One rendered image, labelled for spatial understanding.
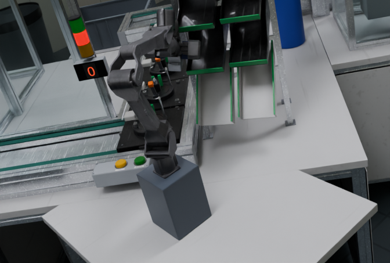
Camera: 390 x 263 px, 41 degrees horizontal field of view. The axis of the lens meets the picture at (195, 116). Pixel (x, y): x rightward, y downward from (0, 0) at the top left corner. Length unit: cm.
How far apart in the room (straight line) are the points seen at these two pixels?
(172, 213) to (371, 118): 133
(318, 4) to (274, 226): 163
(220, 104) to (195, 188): 41
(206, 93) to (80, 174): 55
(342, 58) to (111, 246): 137
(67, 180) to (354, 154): 104
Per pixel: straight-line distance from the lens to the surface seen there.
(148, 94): 223
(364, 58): 247
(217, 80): 193
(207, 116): 190
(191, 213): 163
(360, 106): 258
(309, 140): 195
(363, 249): 211
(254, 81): 191
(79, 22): 200
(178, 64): 178
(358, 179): 190
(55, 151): 221
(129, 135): 202
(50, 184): 205
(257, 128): 206
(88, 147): 214
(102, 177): 188
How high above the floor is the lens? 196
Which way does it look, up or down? 29 degrees down
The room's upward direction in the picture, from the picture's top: 15 degrees counter-clockwise
